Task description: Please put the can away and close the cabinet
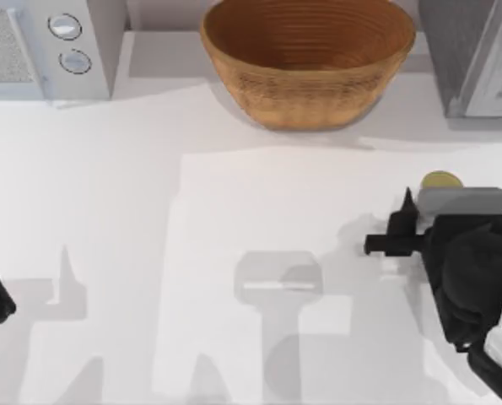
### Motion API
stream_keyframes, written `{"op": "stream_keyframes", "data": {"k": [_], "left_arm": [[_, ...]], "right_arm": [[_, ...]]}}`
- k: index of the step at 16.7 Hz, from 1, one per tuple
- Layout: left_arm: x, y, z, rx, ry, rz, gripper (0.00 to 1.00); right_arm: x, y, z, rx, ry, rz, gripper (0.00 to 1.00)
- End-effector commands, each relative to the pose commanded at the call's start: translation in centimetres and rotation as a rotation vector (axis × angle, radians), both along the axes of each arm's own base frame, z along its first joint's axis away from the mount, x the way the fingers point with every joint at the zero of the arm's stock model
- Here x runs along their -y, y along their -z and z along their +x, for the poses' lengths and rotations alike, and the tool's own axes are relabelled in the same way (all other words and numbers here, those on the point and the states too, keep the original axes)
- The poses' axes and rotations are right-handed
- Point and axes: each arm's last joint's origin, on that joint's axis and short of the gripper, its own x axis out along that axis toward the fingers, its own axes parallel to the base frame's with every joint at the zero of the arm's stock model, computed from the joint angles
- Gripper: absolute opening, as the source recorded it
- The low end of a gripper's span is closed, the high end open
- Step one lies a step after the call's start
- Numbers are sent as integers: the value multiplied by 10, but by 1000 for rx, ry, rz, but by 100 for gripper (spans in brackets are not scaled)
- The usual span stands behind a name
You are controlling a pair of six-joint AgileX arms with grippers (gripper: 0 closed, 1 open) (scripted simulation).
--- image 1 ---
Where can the pale grey rounded box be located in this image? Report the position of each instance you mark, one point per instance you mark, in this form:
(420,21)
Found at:
(461,202)

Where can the yellow-green round object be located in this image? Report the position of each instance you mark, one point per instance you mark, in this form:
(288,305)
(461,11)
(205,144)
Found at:
(441,179)

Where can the brown woven basket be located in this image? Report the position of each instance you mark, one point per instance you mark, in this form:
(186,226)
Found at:
(305,93)

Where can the grey cabinet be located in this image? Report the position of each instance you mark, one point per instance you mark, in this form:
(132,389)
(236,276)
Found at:
(444,50)

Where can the pale microwave oven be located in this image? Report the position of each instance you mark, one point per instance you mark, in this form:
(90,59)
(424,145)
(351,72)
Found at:
(103,50)

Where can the small round microwave knob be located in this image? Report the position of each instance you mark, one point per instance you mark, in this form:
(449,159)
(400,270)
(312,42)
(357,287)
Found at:
(75,61)

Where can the large round microwave knob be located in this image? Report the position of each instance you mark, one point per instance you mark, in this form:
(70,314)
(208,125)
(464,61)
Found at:
(64,26)

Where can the microwave door with speckled window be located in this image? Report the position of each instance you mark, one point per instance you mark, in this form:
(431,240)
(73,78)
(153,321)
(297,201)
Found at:
(1,50)

